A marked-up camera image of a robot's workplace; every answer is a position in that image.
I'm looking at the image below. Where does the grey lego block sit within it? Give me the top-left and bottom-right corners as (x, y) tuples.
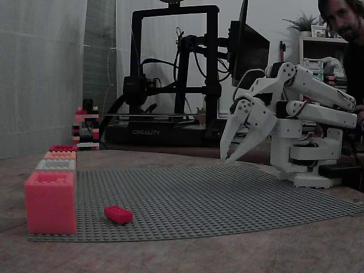
(35, 159), (77, 173)

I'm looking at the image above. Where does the black power supply box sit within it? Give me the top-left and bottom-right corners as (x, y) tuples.
(318, 164), (359, 180)

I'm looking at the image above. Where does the grey studded baseplate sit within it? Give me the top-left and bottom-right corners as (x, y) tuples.
(27, 162), (364, 243)

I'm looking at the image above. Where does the red Lego brick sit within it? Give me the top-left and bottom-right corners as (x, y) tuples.
(104, 205), (134, 225)

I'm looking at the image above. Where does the light wooden shelf unit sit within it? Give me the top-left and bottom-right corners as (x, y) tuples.
(298, 36), (349, 96)

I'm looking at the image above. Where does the multicoloured Lego brick tower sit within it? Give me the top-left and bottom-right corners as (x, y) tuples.
(72, 98), (100, 151)

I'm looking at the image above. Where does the black Creality 3D printer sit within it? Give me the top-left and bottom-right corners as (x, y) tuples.
(102, 0), (227, 147)

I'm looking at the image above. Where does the black computer monitor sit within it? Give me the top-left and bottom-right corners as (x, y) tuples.
(227, 0), (271, 88)

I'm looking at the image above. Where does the large red lego block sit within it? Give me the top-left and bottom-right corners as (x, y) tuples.
(24, 171), (78, 235)

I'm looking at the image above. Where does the small potted fern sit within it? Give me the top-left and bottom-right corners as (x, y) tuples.
(283, 11), (325, 37)

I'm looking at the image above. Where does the bearded man in dark shirt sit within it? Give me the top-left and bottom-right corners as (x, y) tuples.
(317, 0), (364, 194)

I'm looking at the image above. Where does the small picture frame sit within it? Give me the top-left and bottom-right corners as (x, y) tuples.
(311, 24), (328, 38)

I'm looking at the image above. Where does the orange lego block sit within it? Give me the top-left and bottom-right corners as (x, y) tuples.
(42, 151), (77, 161)

